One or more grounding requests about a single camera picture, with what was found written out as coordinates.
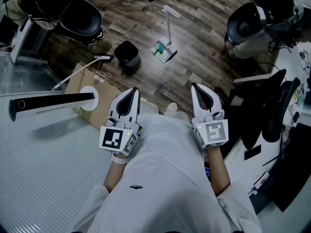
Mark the person's white shirt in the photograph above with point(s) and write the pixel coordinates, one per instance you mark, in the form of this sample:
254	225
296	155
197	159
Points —
158	178

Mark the person's right forearm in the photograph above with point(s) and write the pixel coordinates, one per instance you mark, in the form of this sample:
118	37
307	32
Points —
217	171

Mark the brown cardboard box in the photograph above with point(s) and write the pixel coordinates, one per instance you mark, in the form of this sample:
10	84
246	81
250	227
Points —
107	98

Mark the black smartphone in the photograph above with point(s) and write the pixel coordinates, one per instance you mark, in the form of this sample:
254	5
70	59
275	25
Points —
252	152

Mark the person's light trousers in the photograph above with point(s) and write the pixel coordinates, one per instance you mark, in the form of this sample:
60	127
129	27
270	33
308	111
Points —
150	109

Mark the person's white left shoe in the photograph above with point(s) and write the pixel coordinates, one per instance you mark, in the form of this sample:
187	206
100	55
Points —
143	100

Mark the person's left forearm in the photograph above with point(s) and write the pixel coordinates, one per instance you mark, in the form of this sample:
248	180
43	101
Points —
115	176

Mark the white broom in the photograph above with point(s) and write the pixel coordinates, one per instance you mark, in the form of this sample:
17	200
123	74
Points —
103	57

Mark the black waste bin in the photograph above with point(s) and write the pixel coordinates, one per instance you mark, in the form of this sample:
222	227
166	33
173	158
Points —
127	57

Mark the person's white right shoe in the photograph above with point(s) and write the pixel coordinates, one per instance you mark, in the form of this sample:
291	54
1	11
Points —
172	106

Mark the black computer monitor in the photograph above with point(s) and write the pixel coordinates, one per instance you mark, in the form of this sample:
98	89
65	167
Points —
296	166

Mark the white black tower fan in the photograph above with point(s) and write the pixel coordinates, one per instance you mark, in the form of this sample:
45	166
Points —
48	105

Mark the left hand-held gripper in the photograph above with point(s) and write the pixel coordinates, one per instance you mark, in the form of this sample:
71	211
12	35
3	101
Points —
116	139

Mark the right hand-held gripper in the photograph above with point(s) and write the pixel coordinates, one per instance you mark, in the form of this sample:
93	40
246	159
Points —
213	132

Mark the black box blue screen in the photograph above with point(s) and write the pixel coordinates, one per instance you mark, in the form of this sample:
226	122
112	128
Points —
207	175

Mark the person's white shoe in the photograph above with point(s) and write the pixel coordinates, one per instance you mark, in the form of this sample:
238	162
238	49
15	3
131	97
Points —
172	106
143	100

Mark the white wristwatch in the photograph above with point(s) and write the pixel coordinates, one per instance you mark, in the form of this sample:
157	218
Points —
119	159

